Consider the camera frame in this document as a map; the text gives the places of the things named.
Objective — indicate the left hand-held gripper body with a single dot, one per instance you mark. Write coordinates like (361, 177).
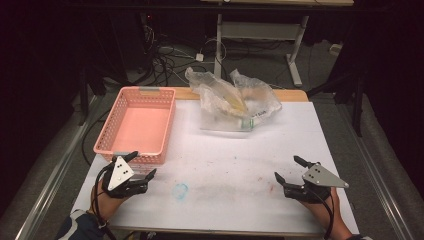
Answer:
(120, 173)

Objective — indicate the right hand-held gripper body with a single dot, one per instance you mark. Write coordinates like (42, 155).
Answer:
(321, 176)

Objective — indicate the pink plastic basket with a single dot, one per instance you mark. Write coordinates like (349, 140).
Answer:
(143, 126)

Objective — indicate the clear plastic bag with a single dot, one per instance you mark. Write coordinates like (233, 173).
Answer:
(220, 100)

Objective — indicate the person's left hand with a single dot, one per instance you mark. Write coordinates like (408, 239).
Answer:
(108, 205)

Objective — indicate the person's right hand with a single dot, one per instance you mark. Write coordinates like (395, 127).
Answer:
(328, 216)

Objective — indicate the white table mat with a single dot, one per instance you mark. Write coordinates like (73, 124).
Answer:
(216, 160)

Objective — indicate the black stand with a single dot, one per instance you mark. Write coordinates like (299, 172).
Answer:
(85, 96)
(356, 96)

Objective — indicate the beige box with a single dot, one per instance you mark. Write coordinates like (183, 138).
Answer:
(335, 49)

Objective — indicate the white power adapter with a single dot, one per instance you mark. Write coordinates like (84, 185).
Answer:
(199, 57)

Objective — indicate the white-legged desk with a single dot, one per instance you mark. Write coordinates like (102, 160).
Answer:
(256, 30)

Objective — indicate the metal floor rail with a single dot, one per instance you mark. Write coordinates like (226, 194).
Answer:
(56, 166)
(376, 173)

